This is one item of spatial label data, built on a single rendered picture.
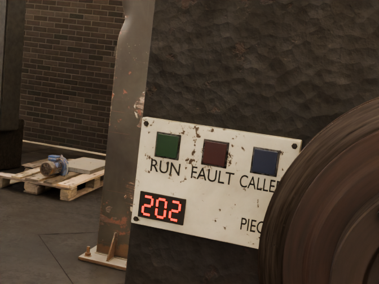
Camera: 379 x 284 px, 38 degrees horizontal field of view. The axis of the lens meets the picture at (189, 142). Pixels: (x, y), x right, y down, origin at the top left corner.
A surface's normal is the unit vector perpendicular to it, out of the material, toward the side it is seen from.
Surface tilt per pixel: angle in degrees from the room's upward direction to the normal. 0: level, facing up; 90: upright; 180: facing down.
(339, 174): 90
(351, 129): 90
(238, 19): 90
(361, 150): 90
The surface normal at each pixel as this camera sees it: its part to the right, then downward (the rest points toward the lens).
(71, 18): -0.29, 0.10
